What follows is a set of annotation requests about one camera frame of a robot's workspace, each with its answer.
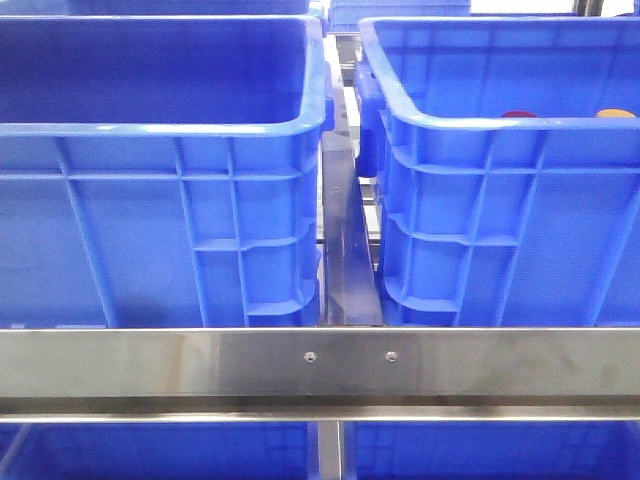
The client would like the red mushroom push button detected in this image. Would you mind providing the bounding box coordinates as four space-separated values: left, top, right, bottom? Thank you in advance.
502 110 538 118

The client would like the yellow mushroom push button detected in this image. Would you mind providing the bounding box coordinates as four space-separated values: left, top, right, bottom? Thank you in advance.
596 108 637 118

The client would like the steel divider bar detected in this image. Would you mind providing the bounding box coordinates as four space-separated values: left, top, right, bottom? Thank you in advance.
321 130 384 329

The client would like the blue crate front left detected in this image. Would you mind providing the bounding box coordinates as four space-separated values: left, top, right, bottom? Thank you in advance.
1 15 333 329

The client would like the blue crate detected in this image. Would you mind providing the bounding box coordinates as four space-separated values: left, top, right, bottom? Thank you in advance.
328 0 471 33
351 421 639 479
1 422 319 479
355 17 639 327
1 0 325 18
1 15 333 329

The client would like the blue crate front right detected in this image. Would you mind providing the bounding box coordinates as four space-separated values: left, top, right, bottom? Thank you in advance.
355 17 639 327

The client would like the blue crate lower right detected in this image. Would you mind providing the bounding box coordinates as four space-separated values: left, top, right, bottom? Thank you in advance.
351 421 639 479

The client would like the blue crate rear right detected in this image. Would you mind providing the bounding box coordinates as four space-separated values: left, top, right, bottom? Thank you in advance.
328 0 471 33

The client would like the blue crate lower left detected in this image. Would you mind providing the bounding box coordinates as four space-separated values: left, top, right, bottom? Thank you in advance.
1 422 319 479

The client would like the blue crate rear left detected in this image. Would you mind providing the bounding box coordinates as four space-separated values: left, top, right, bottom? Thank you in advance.
1 0 325 18

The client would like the left rail screw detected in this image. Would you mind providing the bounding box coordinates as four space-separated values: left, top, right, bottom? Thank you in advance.
304 351 317 363

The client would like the steel rack front rail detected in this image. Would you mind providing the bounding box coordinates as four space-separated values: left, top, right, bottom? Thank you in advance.
1 327 639 423

